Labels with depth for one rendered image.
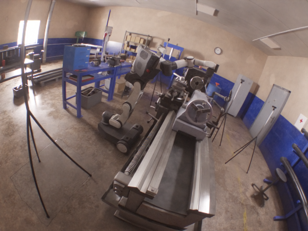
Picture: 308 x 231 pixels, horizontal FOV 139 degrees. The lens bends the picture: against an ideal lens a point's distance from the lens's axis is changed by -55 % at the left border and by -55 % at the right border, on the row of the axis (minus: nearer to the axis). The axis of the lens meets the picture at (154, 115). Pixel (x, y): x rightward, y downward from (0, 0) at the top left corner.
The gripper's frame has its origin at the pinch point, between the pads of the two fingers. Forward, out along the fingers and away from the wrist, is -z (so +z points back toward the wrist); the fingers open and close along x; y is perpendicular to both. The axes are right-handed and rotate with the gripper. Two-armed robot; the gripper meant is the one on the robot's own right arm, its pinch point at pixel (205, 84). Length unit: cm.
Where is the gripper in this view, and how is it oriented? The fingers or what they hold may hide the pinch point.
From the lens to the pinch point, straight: 146.3
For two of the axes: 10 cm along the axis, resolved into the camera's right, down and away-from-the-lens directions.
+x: -7.3, 1.4, -6.6
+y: 6.2, 5.4, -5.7
